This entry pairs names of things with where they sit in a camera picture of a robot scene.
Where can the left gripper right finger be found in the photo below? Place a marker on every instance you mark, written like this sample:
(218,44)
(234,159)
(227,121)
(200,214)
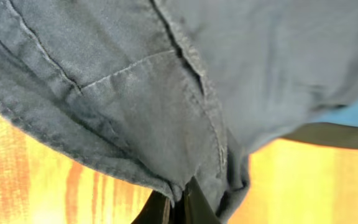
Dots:
(194,208)

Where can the dark blue shorts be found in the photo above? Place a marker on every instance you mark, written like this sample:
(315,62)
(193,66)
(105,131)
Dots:
(161,92)

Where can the black garment under shirt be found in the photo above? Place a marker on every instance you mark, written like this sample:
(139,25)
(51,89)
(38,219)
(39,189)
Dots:
(326,134)

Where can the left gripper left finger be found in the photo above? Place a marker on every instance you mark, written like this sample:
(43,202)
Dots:
(155,211)

